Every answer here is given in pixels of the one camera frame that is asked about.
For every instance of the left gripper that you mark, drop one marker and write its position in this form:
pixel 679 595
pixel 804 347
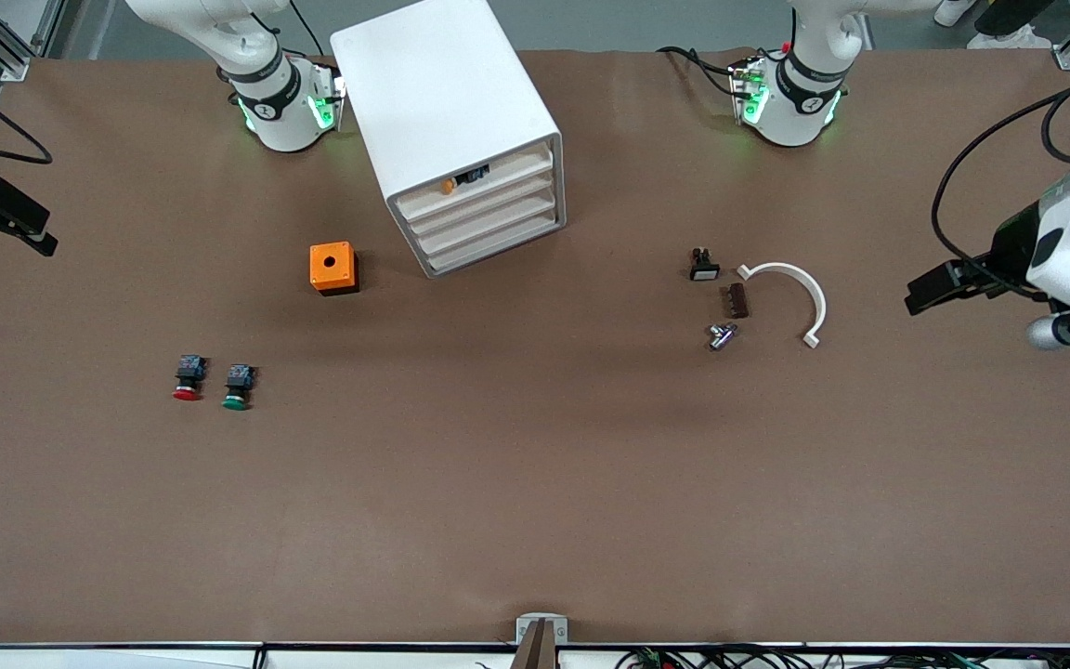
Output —
pixel 1015 243

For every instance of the yellow push button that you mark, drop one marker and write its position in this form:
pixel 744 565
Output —
pixel 448 187

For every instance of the white plastic drawer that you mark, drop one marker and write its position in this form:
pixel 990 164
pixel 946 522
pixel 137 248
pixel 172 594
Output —
pixel 507 177
pixel 489 221
pixel 493 243
pixel 489 200

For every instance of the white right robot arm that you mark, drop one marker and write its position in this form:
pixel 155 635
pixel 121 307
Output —
pixel 280 111

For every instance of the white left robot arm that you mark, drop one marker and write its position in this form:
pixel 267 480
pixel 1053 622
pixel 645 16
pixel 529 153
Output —
pixel 795 111

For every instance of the red push button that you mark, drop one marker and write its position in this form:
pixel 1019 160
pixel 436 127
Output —
pixel 187 395

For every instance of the green push button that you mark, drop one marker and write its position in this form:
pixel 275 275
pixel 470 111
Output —
pixel 235 403

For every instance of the orange button box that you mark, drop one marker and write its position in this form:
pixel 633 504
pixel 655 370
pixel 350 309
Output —
pixel 342 269

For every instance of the white drawer cabinet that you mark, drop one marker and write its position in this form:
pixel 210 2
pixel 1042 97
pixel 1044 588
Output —
pixel 433 93

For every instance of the white curved plastic clamp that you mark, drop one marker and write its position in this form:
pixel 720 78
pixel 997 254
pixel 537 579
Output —
pixel 818 302

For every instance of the white shoe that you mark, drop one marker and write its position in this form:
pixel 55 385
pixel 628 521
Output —
pixel 1018 40
pixel 955 11

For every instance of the brown terminal block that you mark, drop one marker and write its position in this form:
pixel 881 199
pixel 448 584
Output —
pixel 735 300

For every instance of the black trouser leg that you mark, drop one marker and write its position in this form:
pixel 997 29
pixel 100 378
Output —
pixel 1009 11

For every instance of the silver metal fitting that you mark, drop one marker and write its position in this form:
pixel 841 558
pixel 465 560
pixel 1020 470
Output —
pixel 719 338

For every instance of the small black white switch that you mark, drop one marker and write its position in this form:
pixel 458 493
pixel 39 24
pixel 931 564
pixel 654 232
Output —
pixel 705 271

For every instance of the grey metal bracket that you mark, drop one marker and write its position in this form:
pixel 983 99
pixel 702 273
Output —
pixel 522 630

